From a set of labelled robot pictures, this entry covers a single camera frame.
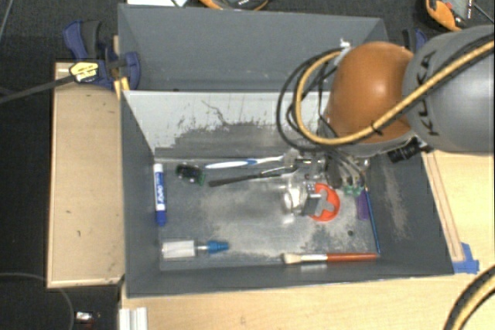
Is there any white tube with blue tip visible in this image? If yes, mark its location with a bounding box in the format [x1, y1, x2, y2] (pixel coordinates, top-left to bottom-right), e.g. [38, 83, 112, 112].
[159, 239, 230, 260]

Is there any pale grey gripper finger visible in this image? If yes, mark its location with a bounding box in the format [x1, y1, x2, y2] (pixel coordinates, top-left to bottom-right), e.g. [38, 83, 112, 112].
[301, 182, 324, 218]

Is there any grey metal bin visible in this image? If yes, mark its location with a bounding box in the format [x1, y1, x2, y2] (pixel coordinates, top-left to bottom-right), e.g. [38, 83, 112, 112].
[116, 2, 456, 299]

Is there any pale wood board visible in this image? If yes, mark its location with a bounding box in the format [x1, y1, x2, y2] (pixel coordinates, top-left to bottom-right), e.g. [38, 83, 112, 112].
[46, 61, 127, 290]

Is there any blue and white marker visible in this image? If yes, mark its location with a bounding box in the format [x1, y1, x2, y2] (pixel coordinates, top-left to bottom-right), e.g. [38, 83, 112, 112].
[152, 162, 168, 227]

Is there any clear glass cup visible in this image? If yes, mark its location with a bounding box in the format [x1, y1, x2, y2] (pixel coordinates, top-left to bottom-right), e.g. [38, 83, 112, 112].
[270, 174, 307, 226]

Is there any blue and white toothbrush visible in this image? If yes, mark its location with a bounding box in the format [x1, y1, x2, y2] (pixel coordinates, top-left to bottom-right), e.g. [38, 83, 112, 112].
[203, 155, 286, 171]

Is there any red-handled paintbrush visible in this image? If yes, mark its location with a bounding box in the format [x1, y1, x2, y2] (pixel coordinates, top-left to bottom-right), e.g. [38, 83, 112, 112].
[282, 251, 381, 266]

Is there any black cylinder on white bracket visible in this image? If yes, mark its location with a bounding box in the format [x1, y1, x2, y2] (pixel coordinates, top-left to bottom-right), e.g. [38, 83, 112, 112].
[387, 138, 425, 164]

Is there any green and black small part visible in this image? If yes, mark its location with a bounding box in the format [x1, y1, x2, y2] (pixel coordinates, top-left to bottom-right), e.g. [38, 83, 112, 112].
[175, 162, 207, 187]

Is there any orange-red round disc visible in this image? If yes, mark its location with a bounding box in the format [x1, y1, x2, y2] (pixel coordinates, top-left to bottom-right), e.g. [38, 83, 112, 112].
[306, 182, 342, 223]

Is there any blue pencil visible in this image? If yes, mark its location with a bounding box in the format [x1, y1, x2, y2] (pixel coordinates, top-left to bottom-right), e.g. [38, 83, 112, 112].
[362, 185, 382, 257]

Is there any black-handled metal tool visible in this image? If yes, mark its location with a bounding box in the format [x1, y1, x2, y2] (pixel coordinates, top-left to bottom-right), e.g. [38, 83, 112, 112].
[208, 155, 302, 189]

